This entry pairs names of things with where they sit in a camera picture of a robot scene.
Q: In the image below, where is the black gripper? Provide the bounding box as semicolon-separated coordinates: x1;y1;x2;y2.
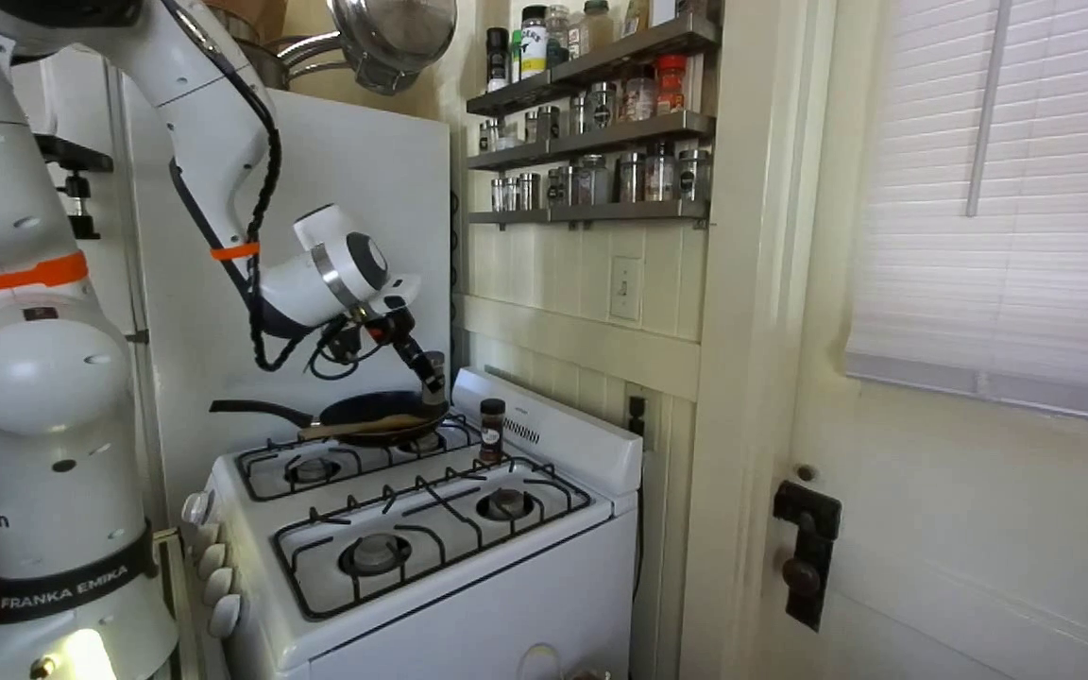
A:
363;294;453;397

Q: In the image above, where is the three-tier steel spice rack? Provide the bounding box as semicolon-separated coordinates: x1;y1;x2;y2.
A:
464;11;722;234

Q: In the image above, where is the tall dark bottle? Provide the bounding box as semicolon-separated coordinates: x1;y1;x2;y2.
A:
482;27;515;94

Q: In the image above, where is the dark spice jar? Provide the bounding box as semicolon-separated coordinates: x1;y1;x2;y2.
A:
674;142;714;203

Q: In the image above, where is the red lid spice jar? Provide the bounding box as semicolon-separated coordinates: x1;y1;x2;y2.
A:
654;50;709;123

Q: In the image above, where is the slim glass bottle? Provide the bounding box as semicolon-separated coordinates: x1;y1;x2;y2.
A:
579;0;616;56

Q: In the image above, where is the black frying pan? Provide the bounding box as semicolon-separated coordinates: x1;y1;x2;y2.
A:
207;391;453;446

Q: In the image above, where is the wooden spatula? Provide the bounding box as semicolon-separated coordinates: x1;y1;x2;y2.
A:
294;411;441;446

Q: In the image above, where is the black stove grate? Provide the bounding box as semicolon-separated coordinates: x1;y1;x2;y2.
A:
231;416;482;508
267;455;598;624

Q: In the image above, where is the right stove burner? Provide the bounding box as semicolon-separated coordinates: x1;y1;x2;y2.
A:
283;450;346;490

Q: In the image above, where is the stove burner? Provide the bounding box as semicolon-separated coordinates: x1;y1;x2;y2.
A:
344;531;412;582
283;450;346;490
475;483;537;527

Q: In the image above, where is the left stove burner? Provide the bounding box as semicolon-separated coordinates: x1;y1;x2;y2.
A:
475;483;537;527
344;531;412;582

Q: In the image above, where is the white refrigerator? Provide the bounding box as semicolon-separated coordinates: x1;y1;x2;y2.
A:
9;52;462;508

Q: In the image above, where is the white gas stove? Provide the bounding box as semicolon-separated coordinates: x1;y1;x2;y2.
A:
176;362;650;680

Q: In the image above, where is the hanging stainless steel pot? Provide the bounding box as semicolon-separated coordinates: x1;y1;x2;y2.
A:
328;0;462;100

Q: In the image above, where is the wide orange tape band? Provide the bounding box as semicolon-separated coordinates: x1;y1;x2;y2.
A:
0;249;92;302

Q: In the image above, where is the black door lock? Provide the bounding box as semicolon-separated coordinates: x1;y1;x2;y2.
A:
772;475;848;635

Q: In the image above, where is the cream wooden door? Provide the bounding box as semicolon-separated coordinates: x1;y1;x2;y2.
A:
757;0;1088;680

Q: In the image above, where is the white window blind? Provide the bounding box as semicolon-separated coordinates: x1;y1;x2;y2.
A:
841;0;1088;431

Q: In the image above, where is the white blind wand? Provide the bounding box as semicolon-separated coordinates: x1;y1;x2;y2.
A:
965;0;1014;218

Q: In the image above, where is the white light switch plate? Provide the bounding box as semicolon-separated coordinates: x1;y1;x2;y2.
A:
608;254;641;324

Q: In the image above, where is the black braided cable bundle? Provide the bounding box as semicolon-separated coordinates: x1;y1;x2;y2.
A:
161;0;369;385

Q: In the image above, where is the black clamp bracket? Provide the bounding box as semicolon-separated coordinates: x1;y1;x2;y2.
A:
32;130;116;247

